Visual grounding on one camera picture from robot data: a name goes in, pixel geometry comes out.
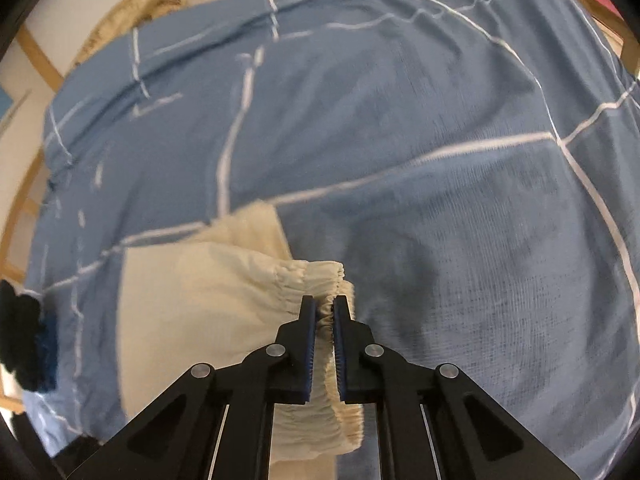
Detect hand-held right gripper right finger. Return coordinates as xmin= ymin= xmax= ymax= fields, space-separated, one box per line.
xmin=332 ymin=295 xmax=581 ymax=480

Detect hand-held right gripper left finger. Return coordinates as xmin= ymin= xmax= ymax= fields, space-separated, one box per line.
xmin=65 ymin=295 xmax=321 ymax=480

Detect beige pants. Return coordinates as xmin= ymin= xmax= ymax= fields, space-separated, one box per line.
xmin=119 ymin=200 xmax=363 ymax=480

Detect blue checked blanket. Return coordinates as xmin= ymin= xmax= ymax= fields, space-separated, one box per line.
xmin=22 ymin=0 xmax=640 ymax=480

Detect stack of dark folded clothes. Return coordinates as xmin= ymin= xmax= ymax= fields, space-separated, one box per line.
xmin=0 ymin=280 xmax=45 ymax=391

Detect brown patterned pillow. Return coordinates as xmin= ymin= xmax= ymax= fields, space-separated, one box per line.
xmin=70 ymin=0 xmax=183 ymax=68

